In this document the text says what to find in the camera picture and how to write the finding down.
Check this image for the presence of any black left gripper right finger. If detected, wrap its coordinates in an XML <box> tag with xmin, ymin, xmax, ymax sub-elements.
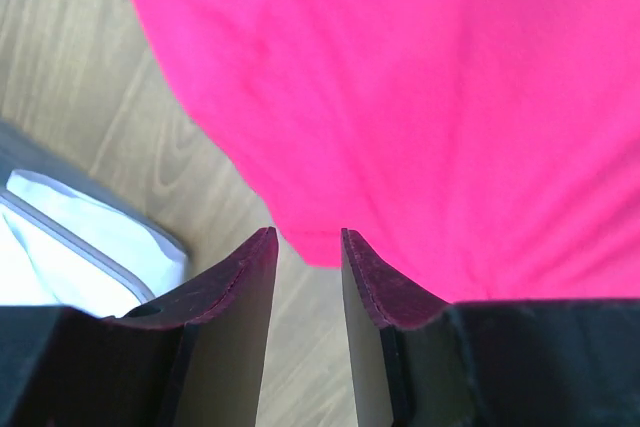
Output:
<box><xmin>341</xmin><ymin>229</ymin><xmax>639</xmax><ymax>426</ymax></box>

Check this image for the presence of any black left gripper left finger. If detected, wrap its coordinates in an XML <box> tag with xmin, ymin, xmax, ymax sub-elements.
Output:
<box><xmin>1</xmin><ymin>227</ymin><xmax>278</xmax><ymax>426</ymax></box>

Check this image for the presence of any pink t shirt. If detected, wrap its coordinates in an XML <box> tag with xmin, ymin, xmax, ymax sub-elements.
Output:
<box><xmin>132</xmin><ymin>0</ymin><xmax>639</xmax><ymax>302</ymax></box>

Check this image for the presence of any clear plastic bin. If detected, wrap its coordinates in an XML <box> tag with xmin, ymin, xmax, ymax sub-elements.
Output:
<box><xmin>0</xmin><ymin>119</ymin><xmax>194</xmax><ymax>318</ymax></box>

